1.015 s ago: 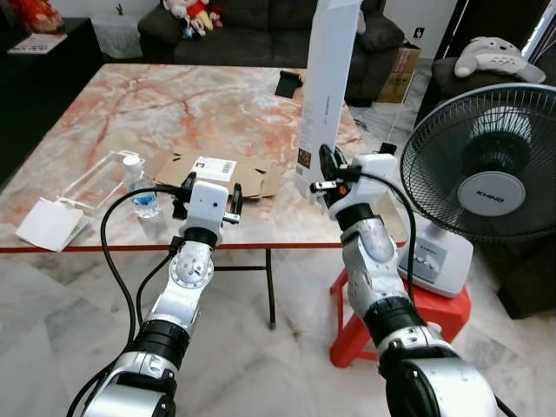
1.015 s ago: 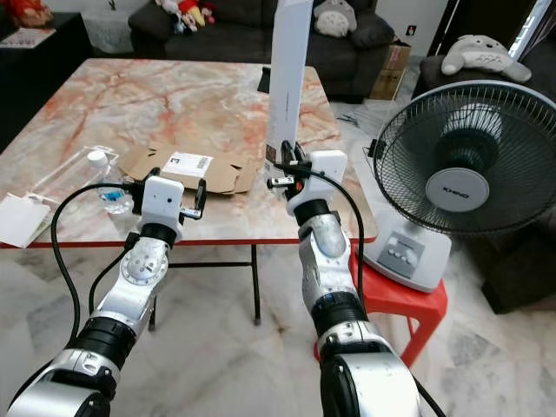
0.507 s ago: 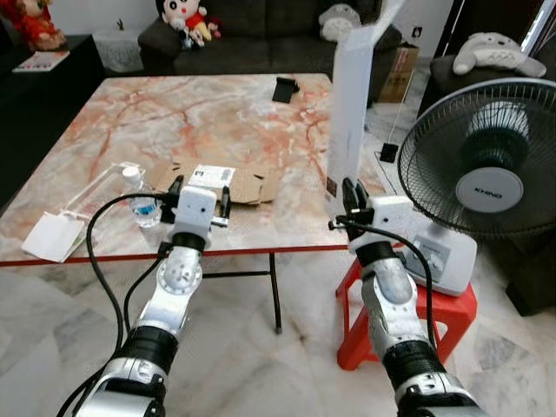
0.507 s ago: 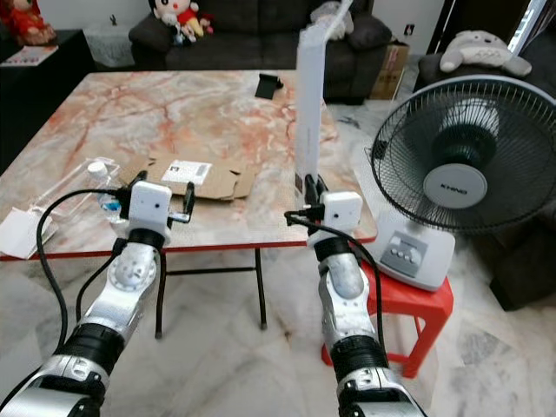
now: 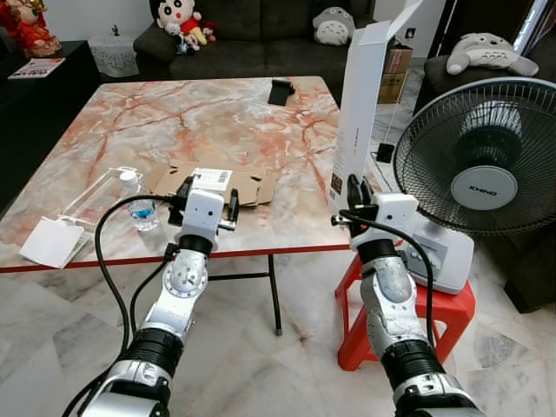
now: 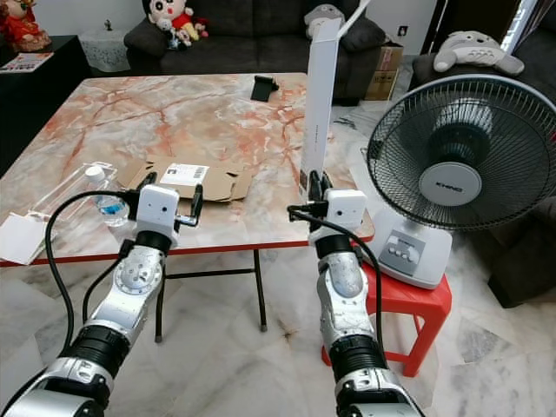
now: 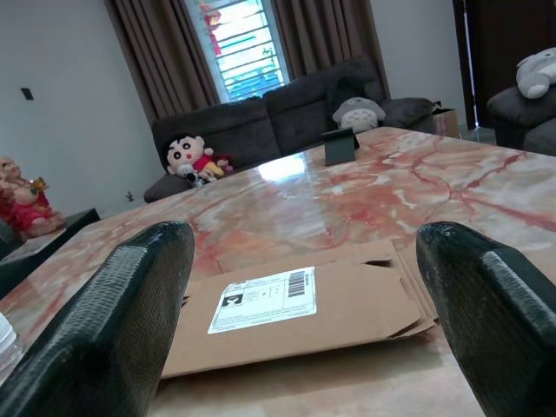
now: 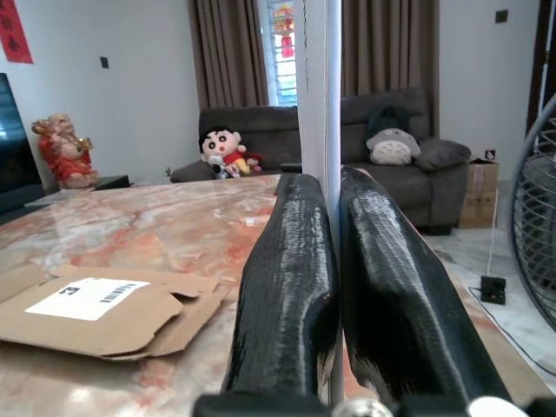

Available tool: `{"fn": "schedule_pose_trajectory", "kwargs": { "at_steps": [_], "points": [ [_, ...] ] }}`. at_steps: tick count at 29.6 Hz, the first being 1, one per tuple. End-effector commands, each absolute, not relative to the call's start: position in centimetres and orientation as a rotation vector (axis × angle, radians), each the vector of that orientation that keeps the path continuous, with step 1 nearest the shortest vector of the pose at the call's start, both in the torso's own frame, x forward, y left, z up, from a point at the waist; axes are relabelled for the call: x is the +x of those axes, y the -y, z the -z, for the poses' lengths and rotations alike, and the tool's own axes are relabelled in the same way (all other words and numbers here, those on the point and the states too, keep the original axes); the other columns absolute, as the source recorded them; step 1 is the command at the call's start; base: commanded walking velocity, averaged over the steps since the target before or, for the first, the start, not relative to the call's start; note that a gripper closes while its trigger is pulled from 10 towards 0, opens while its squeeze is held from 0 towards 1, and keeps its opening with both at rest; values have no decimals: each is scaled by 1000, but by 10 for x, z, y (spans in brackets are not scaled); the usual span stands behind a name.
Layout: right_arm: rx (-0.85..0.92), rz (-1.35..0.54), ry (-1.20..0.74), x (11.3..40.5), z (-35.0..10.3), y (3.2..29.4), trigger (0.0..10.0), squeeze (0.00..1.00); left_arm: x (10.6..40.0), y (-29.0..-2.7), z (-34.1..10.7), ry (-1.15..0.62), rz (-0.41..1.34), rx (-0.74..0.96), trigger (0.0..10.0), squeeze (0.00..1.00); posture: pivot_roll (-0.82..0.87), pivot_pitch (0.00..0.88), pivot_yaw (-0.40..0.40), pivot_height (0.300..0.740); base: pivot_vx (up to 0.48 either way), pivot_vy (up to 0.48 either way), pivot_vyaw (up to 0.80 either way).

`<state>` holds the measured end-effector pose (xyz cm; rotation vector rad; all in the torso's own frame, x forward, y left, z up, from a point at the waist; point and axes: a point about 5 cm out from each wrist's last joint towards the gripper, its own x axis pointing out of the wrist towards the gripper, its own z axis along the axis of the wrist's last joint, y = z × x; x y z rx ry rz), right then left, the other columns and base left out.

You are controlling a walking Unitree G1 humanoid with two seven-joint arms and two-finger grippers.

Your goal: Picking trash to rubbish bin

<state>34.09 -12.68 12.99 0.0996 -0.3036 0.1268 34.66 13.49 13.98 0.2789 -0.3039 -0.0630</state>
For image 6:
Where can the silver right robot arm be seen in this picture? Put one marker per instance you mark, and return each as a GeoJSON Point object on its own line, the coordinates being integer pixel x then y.
{"type": "Point", "coordinates": [343, 287]}

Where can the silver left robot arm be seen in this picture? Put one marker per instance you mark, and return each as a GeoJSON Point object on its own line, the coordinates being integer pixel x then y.
{"type": "Point", "coordinates": [135, 278]}

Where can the clear plastic water bottle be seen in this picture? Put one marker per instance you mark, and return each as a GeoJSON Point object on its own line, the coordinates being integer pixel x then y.
{"type": "Point", "coordinates": [111, 207]}

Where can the flat brown cardboard with label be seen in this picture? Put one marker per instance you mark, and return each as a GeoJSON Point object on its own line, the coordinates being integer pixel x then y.
{"type": "Point", "coordinates": [226, 182]}

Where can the orange marble folding table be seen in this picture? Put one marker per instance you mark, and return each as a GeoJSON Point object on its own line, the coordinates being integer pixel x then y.
{"type": "Point", "coordinates": [182, 122]}

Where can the clear plastic packaging box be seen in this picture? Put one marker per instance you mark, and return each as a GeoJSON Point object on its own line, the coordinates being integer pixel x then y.
{"type": "Point", "coordinates": [61, 198]}

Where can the tall white carton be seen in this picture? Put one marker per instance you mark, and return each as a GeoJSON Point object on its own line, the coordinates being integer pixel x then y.
{"type": "Point", "coordinates": [320, 95]}

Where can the small black pouch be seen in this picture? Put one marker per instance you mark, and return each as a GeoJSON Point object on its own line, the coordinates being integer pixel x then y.
{"type": "Point", "coordinates": [264, 89]}

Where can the black and white table fan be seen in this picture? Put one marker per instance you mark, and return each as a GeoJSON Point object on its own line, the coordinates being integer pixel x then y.
{"type": "Point", "coordinates": [450, 184]}

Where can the brown cardboard box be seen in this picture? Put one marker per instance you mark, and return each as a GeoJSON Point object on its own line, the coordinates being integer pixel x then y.
{"type": "Point", "coordinates": [384, 74]}

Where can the black cabinet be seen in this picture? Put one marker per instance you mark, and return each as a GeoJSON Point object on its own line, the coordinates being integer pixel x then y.
{"type": "Point", "coordinates": [35, 104]}

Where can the white lace covered side table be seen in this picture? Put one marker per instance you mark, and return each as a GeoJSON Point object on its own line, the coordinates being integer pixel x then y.
{"type": "Point", "coordinates": [104, 52]}

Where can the red plastic stool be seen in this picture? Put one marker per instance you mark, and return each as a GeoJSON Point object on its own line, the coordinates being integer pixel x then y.
{"type": "Point", "coordinates": [417, 304]}

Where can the dark grey sofa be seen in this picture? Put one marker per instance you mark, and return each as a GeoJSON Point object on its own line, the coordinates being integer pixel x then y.
{"type": "Point", "coordinates": [252, 35]}

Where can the small grey Totoro plush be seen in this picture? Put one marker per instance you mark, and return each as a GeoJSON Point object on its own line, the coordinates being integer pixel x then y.
{"type": "Point", "coordinates": [323, 17]}

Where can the printed magazine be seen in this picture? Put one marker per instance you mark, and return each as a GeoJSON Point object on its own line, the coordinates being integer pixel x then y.
{"type": "Point", "coordinates": [26, 62]}

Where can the red dressed doll figure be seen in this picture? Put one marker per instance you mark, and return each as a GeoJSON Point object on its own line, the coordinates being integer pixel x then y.
{"type": "Point", "coordinates": [22, 26]}

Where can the large grey Totoro plush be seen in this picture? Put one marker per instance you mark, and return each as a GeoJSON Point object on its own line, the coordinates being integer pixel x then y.
{"type": "Point", "coordinates": [473, 50]}

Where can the dark armchair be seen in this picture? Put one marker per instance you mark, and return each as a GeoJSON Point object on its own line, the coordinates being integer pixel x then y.
{"type": "Point", "coordinates": [521, 261]}

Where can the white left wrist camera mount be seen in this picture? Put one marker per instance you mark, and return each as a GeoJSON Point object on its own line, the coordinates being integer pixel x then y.
{"type": "Point", "coordinates": [158, 208]}

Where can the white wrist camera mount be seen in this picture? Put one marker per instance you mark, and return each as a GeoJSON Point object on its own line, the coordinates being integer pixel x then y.
{"type": "Point", "coordinates": [347, 210]}
{"type": "Point", "coordinates": [158, 208]}

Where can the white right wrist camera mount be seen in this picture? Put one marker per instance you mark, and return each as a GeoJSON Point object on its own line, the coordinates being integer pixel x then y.
{"type": "Point", "coordinates": [347, 210]}

